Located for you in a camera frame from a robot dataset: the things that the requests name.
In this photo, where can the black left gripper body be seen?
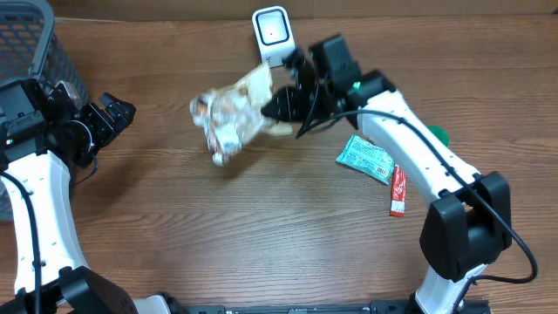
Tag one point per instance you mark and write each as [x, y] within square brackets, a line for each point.
[105, 118]

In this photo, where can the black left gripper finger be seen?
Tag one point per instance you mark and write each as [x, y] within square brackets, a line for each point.
[124, 114]
[112, 104]

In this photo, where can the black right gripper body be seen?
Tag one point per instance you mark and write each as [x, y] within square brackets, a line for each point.
[303, 81]

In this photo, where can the teal wet wipes pack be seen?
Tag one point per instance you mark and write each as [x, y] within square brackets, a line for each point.
[361, 155]

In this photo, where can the brown red snack bag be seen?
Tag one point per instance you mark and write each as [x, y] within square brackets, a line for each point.
[232, 115]

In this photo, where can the green lid jar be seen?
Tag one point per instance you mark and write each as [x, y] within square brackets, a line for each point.
[440, 134]

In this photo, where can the red candy bar wrapper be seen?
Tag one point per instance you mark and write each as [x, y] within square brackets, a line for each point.
[398, 192]

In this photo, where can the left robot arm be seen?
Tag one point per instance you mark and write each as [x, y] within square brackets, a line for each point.
[43, 134]

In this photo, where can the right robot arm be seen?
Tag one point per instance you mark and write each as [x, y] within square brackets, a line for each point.
[468, 213]

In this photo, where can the white barcode scanner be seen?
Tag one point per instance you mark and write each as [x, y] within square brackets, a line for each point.
[273, 34]

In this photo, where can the grey plastic mesh basket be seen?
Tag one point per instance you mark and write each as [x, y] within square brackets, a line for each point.
[30, 49]

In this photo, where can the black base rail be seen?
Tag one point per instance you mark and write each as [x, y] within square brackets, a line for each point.
[305, 309]

